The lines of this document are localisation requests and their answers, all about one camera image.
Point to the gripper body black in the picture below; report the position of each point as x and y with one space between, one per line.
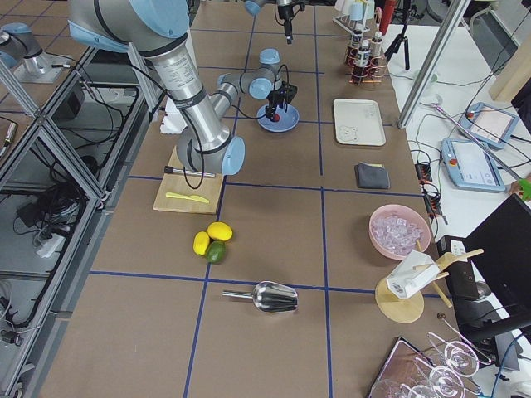
275 98
285 13

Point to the blue plate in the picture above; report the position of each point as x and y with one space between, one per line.
288 119

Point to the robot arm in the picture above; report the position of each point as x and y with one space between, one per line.
253 7
159 30

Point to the dark tea bottle left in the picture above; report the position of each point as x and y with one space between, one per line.
356 40

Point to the dark tea bottle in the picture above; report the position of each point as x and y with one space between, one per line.
376 44
363 54
356 40

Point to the dark tea bottle right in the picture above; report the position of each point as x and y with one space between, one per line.
363 54

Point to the cream bear tray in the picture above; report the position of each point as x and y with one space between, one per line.
358 122

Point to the dark tea bottle rear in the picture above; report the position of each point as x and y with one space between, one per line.
376 44

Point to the wooden cutting board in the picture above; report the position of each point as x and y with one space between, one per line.
210 189

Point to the grey folded cloth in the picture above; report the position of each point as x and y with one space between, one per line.
372 177

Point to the yellow lemon large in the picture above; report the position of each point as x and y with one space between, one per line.
219 230

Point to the yellow plastic knife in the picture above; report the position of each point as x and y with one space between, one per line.
195 198

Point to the yellow lemon small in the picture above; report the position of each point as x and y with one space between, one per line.
201 242

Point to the green lime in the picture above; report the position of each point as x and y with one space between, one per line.
216 252

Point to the pink bowl of ice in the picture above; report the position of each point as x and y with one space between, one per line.
396 230

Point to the steel ice scoop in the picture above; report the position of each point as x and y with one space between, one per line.
269 297

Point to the teach pendant near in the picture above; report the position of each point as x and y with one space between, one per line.
469 167

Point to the teach pendant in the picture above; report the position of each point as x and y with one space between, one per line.
488 124
469 167

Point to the teach pendant far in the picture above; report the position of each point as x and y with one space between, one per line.
488 124

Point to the white paper carton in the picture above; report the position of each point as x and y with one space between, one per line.
413 273

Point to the round wooden stand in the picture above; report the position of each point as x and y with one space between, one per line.
410 309

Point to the black monitor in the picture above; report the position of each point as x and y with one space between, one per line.
504 237

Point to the wine glass upper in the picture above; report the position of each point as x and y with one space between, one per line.
459 356

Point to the wine glass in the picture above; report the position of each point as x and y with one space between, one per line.
441 379
459 356

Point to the wine glass lower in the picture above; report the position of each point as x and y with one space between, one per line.
441 379

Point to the copper wire bottle rack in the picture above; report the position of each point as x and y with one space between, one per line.
373 73

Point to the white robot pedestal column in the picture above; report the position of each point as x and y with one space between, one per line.
173 122

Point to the steel knife handle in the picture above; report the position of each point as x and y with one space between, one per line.
180 171

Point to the aluminium frame post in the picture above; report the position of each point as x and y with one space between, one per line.
441 41

